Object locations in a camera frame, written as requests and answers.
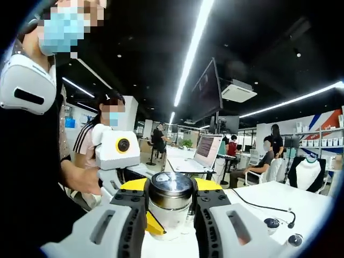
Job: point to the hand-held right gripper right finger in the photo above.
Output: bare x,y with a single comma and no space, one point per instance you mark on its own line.
209,231

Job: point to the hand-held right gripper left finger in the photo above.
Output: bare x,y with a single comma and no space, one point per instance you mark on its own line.
129,231

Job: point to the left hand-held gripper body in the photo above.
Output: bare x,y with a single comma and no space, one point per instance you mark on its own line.
113,156

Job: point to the tall seasoning bottle white powder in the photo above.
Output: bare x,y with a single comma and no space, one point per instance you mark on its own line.
170,193

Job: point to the short glass seasoning bottle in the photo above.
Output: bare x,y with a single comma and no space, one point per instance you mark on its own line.
272,226
295,239

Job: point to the person's left hand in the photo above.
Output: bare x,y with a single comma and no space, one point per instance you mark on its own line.
91,182

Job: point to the white office chair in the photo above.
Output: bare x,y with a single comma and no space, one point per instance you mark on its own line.
255,176

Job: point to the small green plant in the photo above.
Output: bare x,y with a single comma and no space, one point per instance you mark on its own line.
185,143

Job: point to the white open laptop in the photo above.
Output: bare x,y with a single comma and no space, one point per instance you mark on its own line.
207,147

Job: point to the small black monitor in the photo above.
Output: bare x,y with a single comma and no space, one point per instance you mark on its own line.
231,125

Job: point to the black and white chair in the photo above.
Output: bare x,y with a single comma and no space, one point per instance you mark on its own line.
306,174

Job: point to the large black hanging monitor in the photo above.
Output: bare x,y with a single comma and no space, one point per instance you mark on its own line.
207,94

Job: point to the white chest device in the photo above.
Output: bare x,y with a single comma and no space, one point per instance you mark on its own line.
27,80

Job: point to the straight ceiling light strip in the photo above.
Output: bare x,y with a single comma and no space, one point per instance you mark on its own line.
194,51

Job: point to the ceiling air conditioner unit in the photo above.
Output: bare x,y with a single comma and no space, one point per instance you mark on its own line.
239,92

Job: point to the shelf of white storage boxes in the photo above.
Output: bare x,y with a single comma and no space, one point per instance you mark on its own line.
322,141

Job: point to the curved ceiling light strip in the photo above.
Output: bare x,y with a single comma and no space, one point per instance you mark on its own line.
333,86

